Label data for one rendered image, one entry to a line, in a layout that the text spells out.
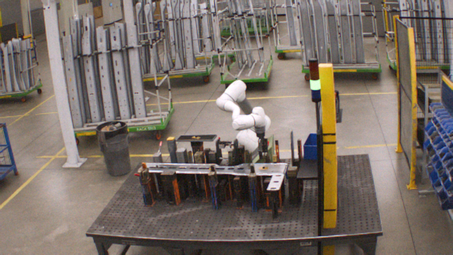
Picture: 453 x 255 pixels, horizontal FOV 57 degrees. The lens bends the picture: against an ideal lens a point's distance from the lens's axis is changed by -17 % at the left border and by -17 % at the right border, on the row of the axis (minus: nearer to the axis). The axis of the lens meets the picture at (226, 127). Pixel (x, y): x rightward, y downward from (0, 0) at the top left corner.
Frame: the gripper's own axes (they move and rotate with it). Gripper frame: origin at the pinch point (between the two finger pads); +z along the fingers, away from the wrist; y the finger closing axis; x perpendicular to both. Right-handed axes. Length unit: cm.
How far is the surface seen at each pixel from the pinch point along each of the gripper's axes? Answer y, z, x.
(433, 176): -78, 66, 175
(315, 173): 18, 10, 47
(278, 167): -2.1, 13.2, 12.9
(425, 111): -156, 17, 174
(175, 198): 21, 34, -78
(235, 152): -15.0, 3.8, -27.9
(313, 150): -10.4, 1.8, 43.5
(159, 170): 8, 13, -95
